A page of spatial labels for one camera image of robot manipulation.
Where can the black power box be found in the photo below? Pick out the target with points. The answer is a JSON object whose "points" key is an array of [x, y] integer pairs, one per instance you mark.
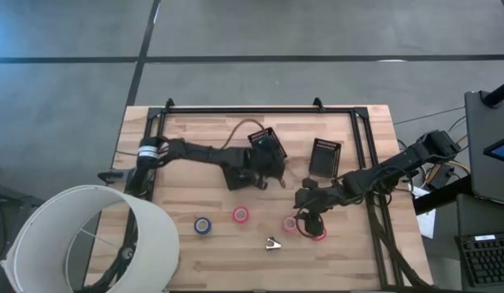
{"points": [[441, 177]]}

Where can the black rig frame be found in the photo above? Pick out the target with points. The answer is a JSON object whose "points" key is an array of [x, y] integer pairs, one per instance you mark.
{"points": [[255, 110]]}

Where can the black keyboard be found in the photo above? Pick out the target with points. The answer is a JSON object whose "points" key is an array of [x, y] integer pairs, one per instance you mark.
{"points": [[487, 260]]}

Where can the white paper sheet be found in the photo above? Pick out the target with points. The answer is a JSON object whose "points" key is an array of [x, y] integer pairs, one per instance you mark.
{"points": [[426, 219]]}

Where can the white lamp shade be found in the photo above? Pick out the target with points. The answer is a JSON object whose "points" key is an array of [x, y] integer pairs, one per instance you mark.
{"points": [[162, 244]]}

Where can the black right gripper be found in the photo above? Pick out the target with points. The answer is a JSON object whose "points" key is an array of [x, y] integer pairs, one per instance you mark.
{"points": [[316, 197]]}

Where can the pink tape roll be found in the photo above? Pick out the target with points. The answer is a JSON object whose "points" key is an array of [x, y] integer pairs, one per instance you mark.
{"points": [[284, 224]]}

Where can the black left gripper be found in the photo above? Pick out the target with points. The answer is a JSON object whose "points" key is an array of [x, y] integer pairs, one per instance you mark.
{"points": [[268, 163]]}

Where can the blue tape roll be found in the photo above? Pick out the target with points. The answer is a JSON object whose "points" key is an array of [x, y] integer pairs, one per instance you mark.
{"points": [[196, 226]]}

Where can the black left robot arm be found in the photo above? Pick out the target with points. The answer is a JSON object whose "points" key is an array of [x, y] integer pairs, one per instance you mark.
{"points": [[202, 154]]}

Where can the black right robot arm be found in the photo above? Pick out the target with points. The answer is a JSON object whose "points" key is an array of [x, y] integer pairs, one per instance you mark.
{"points": [[398, 167]]}

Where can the black pole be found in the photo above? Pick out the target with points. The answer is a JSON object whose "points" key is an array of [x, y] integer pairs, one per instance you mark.
{"points": [[500, 93]]}

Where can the red tape roll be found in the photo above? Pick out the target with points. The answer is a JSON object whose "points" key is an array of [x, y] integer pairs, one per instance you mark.
{"points": [[234, 215], [322, 237]]}

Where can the grey laptop computer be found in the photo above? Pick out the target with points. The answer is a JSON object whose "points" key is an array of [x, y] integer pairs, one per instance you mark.
{"points": [[479, 163]]}

